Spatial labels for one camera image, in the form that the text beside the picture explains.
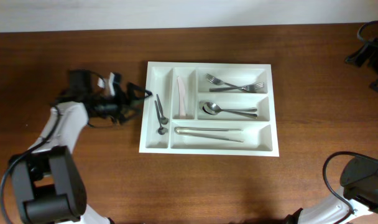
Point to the steel fork straight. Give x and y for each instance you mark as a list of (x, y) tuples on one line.
[(248, 88)]

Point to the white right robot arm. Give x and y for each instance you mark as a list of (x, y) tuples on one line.
[(358, 192)]

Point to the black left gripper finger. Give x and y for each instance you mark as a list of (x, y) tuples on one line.
[(137, 92), (129, 109)]

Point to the pink plastic knife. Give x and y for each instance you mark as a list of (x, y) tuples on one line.
[(182, 95)]

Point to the steel tablespoon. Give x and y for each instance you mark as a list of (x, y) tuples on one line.
[(245, 109), (249, 115)]

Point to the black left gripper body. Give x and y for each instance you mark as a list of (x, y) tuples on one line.
[(112, 106)]

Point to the white cutlery tray organizer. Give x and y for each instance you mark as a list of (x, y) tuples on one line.
[(259, 134)]

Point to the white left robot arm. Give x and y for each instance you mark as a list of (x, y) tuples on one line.
[(46, 182)]

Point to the steel tongs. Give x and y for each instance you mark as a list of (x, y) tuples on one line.
[(205, 133)]

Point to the small steel teaspoon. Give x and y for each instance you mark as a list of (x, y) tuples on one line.
[(161, 130), (163, 119)]

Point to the steel fork angled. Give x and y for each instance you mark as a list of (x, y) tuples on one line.
[(214, 80)]

